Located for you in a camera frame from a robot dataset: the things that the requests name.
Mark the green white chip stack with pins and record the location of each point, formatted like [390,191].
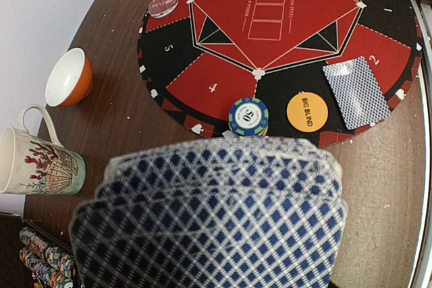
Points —
[249,117]

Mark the blue playing card deck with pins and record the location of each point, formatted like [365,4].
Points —
[225,212]

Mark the dealt blue cards pile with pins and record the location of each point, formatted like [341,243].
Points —
[357,92]

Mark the orange big blind button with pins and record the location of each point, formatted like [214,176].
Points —
[307,112]

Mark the round red black poker mat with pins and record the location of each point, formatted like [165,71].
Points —
[208,54]

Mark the clear red dealer button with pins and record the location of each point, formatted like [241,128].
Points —
[161,8]

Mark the orange white small bowl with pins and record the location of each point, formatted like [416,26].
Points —
[70,81]

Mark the tall ceramic seashell mug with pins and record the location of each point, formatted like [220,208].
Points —
[33,166]

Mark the chip row rightmost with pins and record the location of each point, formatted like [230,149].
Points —
[56,256]

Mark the chip row with 20 chip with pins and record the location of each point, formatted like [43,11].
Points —
[44,271]

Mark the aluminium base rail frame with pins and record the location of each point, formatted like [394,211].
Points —
[410,206]

